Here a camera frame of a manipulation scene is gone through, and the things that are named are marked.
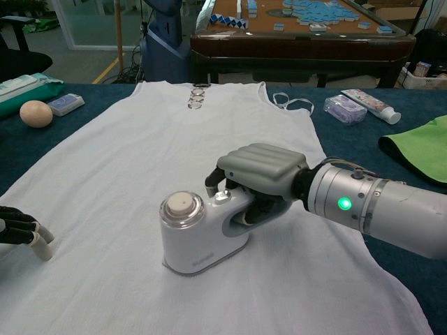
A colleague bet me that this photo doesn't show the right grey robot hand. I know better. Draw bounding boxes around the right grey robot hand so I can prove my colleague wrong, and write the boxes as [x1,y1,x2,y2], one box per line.
[204,142,310,228]

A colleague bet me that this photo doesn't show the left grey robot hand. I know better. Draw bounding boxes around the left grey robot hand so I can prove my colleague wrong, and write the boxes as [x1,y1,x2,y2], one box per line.
[0,205,56,262]

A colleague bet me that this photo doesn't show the white handheld steam iron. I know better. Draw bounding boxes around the white handheld steam iron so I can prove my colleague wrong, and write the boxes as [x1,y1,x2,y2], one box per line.
[159,190,261,278]

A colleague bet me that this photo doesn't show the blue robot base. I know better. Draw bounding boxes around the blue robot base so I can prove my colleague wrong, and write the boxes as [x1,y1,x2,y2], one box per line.
[139,0,191,84]

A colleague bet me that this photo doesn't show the dark blue table cover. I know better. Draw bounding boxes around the dark blue table cover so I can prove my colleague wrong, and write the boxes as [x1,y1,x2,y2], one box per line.
[0,82,447,335]

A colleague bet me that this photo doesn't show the clear box purple contents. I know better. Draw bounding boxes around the clear box purple contents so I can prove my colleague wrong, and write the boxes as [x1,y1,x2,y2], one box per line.
[323,95,368,125]

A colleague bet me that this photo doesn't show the beige wooden egg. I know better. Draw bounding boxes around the beige wooden egg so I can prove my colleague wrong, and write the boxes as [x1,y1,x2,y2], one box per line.
[19,100,54,128]

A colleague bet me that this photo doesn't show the printed toothpaste tube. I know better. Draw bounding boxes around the printed toothpaste tube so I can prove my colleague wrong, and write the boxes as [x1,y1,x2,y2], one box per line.
[340,89,402,125]

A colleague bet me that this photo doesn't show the brown mahjong table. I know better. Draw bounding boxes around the brown mahjong table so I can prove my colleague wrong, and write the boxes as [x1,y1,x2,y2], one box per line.
[190,0,417,88]

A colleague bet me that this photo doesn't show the white sleeveless top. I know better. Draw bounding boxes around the white sleeveless top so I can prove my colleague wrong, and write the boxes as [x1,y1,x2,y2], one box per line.
[0,80,434,335]

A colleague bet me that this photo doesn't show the small blue tissue pack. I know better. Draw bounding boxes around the small blue tissue pack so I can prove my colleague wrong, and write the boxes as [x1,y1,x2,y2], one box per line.
[47,94,86,117]

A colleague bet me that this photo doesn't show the green wet wipes pack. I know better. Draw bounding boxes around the green wet wipes pack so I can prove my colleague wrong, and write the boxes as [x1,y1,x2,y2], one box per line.
[0,73,65,121]

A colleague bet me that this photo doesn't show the blue white snake puzzle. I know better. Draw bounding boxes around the blue white snake puzzle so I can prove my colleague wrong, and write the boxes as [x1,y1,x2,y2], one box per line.
[206,13,249,31]

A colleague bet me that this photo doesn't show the green cloth black trim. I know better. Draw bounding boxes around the green cloth black trim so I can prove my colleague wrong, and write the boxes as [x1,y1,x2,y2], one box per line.
[378,115,447,195]

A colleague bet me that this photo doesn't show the black office chair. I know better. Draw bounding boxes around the black office chair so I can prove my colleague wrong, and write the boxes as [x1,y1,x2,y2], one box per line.
[0,15,53,83]

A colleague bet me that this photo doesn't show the white plastic basket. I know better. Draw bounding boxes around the white plastic basket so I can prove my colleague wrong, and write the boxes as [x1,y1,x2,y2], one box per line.
[397,61,447,90]

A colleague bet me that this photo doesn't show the wooden pole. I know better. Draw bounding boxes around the wooden pole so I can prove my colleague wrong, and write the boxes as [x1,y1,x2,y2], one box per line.
[115,0,126,67]

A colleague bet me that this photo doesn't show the white fabric strap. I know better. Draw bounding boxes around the white fabric strap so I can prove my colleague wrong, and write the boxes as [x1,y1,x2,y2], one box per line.
[272,92,315,116]

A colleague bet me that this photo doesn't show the black floor cable bundle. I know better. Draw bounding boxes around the black floor cable bundle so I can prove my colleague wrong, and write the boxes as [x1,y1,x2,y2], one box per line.
[115,45,145,84]

